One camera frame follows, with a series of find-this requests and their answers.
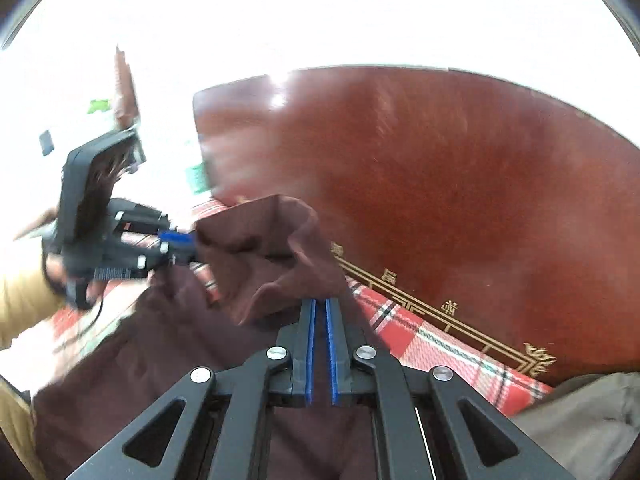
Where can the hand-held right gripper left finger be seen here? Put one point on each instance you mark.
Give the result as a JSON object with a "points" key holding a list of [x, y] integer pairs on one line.
{"points": [[310, 355]]}

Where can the green box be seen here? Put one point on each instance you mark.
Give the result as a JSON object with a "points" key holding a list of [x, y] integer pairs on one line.
{"points": [[196, 177]]}

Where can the grey cloth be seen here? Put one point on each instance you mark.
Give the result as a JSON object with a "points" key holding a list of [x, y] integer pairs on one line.
{"points": [[585, 425]]}

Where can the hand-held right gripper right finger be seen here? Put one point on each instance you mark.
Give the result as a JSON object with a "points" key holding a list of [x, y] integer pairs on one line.
{"points": [[332, 355]]}

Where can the red-brown wooden headboard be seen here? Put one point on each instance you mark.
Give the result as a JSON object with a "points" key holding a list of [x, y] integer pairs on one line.
{"points": [[425, 185]]}

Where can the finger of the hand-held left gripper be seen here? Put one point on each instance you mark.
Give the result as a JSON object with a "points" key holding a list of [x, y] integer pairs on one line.
{"points": [[175, 238], [170, 255]]}

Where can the red plaid bed sheet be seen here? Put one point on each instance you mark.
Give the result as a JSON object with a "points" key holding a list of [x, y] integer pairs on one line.
{"points": [[435, 355]]}

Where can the maroon garment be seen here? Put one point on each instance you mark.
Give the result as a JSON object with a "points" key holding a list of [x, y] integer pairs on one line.
{"points": [[260, 250]]}

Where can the brown wooden post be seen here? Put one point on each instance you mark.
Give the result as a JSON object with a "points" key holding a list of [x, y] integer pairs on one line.
{"points": [[124, 90]]}

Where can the person's left hand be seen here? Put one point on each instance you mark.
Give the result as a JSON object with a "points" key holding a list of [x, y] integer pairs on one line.
{"points": [[35, 225]]}

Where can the person's left forearm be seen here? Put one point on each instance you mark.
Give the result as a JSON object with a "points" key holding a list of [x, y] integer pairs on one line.
{"points": [[22, 300]]}

